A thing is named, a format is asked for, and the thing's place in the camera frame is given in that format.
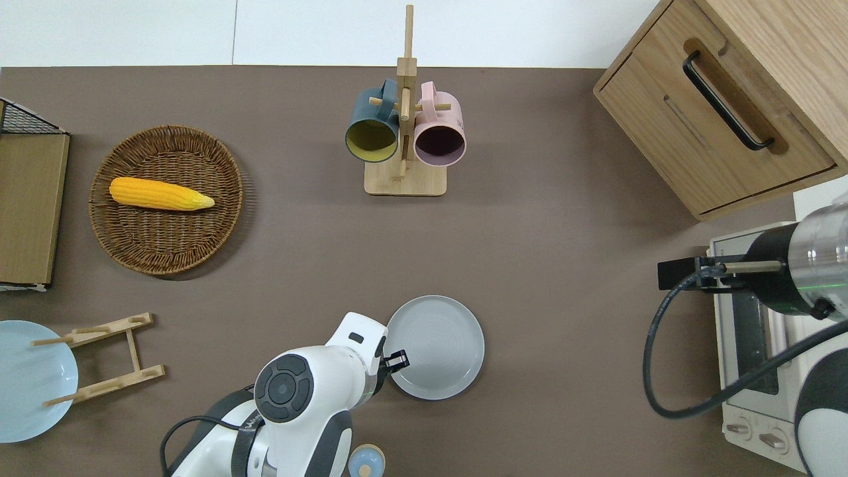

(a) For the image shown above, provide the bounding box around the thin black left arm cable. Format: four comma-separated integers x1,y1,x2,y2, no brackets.
160,415,259,477

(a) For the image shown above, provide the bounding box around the light blue plate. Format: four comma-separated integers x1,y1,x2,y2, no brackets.
0,320,79,443

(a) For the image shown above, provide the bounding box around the dark teal mug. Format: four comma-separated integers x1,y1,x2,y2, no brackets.
344,79,402,164

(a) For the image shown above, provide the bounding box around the brown table mat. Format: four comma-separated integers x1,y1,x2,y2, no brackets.
0,65,848,477

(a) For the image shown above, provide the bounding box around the white oven door handle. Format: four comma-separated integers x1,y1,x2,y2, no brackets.
770,310,805,393

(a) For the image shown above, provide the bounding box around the black wire basket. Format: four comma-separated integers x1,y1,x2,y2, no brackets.
0,98,67,136

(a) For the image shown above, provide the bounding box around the round wicker basket tray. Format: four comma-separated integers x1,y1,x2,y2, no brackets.
89,125,244,276

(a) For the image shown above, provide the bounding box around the yellow corn cob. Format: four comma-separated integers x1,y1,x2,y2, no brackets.
109,176,216,212

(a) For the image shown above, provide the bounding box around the light wooden cabinet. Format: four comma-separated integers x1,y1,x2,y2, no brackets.
593,0,848,223

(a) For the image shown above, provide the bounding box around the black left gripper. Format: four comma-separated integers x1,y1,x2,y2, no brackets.
368,337,410,398

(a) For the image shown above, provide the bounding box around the white toaster oven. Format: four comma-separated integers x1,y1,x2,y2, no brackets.
706,222,848,475

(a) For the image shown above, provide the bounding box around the gray round plate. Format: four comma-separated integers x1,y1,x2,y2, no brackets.
383,295,486,401

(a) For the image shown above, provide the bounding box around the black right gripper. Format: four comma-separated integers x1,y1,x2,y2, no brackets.
658,254,751,292

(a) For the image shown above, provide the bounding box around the pink mug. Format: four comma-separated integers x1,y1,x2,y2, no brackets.
413,81,467,168

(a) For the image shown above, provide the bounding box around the bamboo mug rack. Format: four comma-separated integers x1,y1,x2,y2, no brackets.
364,5,453,197

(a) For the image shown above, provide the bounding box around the bamboo plate stand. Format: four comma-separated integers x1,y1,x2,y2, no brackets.
31,313,166,407

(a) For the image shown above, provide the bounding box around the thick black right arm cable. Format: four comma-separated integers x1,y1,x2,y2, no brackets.
643,260,848,420

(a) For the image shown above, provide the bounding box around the black cabinet handle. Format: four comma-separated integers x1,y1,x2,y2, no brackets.
682,50,776,152

